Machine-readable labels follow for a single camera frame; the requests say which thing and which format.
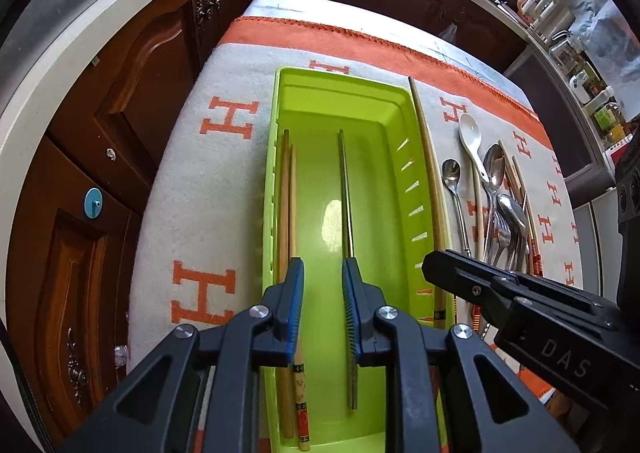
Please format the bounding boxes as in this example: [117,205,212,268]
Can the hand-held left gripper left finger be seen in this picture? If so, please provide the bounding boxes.
[65,257,306,453]

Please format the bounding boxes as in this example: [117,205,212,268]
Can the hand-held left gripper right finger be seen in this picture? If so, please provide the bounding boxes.
[341,257,581,453]

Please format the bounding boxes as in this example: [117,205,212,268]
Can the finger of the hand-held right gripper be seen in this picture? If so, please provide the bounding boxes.
[421,249,518,329]

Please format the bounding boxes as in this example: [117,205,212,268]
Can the metal fork twisted handle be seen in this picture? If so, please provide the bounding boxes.
[492,218,516,268]

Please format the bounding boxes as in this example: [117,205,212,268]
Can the large metal spoon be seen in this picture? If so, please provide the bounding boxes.
[481,143,506,264]
[496,193,530,266]

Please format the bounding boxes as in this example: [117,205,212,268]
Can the small metal spoon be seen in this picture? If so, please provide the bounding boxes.
[442,159,473,259]

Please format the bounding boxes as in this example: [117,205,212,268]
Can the long wooden chopstick dark band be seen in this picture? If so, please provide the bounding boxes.
[407,76,449,330]

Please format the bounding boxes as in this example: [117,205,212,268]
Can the wooden chopstick red printed end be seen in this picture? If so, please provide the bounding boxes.
[289,144,312,451]

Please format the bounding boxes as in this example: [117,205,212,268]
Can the silver metal chopstick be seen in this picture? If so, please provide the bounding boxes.
[337,129,359,410]

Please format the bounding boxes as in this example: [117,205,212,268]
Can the plain wooden chopstick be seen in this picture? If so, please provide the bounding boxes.
[277,129,296,439]

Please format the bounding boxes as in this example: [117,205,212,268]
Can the green plastic utensil tray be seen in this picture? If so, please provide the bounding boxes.
[262,67,456,449]

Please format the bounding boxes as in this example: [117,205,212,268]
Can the white ceramic spoon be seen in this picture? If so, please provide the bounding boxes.
[458,113,492,184]

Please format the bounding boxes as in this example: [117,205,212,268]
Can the white refrigerator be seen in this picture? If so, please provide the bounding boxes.
[570,183,626,304]

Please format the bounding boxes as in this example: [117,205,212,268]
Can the grey and orange lettered blanket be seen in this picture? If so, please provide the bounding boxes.
[127,15,581,453]

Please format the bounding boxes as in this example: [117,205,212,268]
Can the green label bottle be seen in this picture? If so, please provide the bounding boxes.
[592,103,623,131]

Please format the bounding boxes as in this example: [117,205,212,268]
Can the white plastic bottle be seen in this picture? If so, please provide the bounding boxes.
[582,88,616,116]

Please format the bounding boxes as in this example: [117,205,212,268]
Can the white round jar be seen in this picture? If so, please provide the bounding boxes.
[570,73,591,104]

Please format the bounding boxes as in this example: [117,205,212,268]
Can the hanging white plastic bag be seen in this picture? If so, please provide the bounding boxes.
[442,15,461,46]

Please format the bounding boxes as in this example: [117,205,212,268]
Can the glass pitcher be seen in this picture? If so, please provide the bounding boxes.
[549,30,583,66]

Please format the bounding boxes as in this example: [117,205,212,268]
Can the brown wooden kitchen cabinets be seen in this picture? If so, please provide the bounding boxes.
[5,0,531,449]

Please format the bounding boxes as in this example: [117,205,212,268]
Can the white electric kettle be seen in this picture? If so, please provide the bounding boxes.
[531,0,560,24]

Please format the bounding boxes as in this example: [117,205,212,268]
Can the white kitchen countertop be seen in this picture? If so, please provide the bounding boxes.
[0,0,616,174]

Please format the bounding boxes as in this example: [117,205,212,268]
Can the blue round wall hook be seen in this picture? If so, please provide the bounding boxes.
[83,187,103,220]

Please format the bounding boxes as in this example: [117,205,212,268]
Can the grey wall sheet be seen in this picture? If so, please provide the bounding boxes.
[575,0,638,108]

